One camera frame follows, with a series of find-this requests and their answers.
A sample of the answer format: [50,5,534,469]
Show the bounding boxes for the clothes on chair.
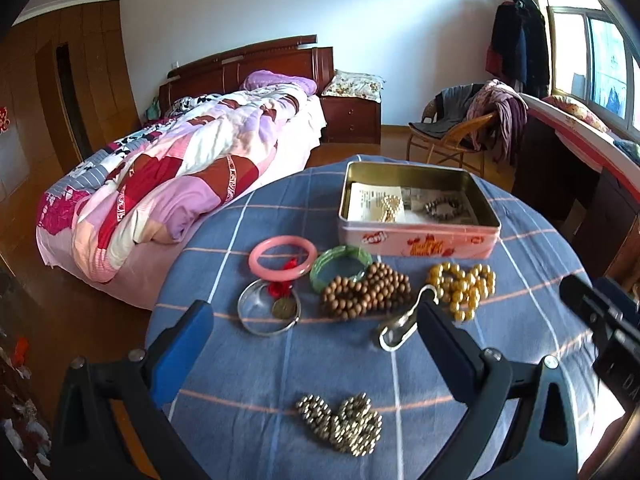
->
[424,79,528,166]

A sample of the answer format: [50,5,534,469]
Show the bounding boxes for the clear glass bangle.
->
[236,280,302,337]

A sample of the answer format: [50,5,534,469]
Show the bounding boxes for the floral pillow on desk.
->
[544,94,611,133]

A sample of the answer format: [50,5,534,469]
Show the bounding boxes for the dark desk pink cover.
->
[512,94,639,289]

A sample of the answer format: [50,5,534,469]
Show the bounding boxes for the pink rectangular tin box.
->
[337,162,501,259]

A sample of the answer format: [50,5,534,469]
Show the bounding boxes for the pink bangle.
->
[247,234,319,283]

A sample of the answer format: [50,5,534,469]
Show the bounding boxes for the coin pendant red tassel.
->
[267,280,299,322]

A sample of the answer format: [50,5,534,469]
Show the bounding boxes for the wooden headboard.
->
[158,35,334,113]

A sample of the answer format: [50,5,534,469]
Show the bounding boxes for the red wooden nightstand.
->
[320,96,381,144]

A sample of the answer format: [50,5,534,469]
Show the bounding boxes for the dark bead bracelet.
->
[423,195,468,224]

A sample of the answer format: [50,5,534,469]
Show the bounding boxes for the wooden wardrobe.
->
[1,0,140,198]

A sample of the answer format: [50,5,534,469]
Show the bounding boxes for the floral cushion on nightstand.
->
[321,70,385,103]

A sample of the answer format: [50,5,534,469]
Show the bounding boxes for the bed with patchwork quilt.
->
[36,84,326,310]

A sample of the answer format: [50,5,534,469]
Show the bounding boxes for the window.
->
[547,0,639,141]

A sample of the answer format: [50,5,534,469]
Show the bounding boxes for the green jade bangle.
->
[309,245,373,294]

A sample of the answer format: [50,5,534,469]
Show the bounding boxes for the hanging dark coats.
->
[485,0,551,99]

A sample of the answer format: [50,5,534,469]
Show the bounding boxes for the wicker chair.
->
[406,100,499,178]

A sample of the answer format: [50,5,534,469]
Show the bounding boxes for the blue plaid tablecloth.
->
[144,154,626,480]

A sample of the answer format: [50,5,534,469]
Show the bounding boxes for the brown wooden bead necklace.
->
[319,260,414,321]

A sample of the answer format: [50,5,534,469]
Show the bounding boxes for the yellow pearl bead necklace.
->
[425,261,498,323]

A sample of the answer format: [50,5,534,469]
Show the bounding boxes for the silver metal clip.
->
[376,284,439,352]

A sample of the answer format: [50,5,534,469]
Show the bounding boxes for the printed paper in tin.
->
[343,183,478,226]

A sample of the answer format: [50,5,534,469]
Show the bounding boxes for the silver metal bead bracelet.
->
[295,391,384,458]

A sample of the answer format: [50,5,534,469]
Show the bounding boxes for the purple pillow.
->
[241,70,318,96]

